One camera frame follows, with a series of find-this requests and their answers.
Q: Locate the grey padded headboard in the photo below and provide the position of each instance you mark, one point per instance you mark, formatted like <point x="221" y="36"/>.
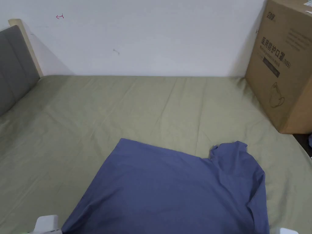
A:
<point x="14" y="65"/>

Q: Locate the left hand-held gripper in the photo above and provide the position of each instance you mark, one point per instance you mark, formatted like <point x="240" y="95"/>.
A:
<point x="47" y="225"/>

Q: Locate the bed with pale green sheet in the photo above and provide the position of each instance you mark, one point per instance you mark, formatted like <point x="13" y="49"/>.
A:
<point x="102" y="109"/>

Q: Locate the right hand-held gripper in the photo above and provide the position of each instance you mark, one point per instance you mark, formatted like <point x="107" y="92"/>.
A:
<point x="285" y="231"/>

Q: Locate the brown cardboard carton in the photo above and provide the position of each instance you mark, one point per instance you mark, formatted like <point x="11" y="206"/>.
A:
<point x="282" y="65"/>

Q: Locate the blue shirt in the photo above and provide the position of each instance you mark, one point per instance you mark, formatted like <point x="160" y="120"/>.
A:
<point x="170" y="190"/>

